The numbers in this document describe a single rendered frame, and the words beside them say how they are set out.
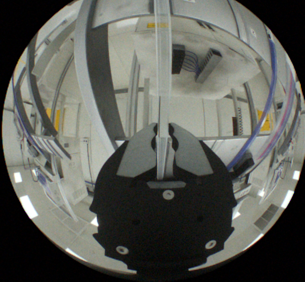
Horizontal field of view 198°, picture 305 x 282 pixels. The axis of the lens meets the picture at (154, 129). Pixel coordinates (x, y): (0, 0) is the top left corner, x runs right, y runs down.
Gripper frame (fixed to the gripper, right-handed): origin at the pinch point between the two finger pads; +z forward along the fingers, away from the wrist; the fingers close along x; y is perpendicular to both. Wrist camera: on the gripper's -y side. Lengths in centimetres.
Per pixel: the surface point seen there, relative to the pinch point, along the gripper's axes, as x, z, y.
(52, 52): -34.4, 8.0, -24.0
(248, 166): 25.7, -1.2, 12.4
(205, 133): 92, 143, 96
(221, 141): 11.4, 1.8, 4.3
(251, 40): 13.0, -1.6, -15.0
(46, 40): -81, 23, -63
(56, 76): -85, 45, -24
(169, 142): 1.2, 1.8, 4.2
